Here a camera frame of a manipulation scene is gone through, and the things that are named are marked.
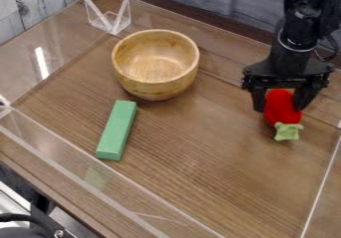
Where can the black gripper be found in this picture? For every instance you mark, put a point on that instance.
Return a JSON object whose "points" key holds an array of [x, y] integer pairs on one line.
{"points": [[260, 77]]}

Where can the red plush strawberry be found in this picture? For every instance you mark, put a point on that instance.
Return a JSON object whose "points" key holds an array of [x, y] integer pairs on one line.
{"points": [[281, 115]]}

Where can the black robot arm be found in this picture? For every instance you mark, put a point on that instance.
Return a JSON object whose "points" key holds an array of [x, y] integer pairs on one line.
{"points": [[293, 66]]}

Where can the wooden bowl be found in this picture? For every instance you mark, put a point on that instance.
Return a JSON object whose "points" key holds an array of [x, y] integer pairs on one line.
{"points": [[156, 63]]}

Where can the green rectangular block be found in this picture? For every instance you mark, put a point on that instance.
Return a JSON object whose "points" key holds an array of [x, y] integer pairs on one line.
{"points": [[117, 131]]}

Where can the black equipment lower left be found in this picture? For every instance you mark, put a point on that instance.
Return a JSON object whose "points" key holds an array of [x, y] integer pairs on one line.
{"points": [[31, 224]]}

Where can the clear acrylic tray wall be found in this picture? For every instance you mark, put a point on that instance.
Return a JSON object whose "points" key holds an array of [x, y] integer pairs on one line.
{"points": [[204, 173]]}

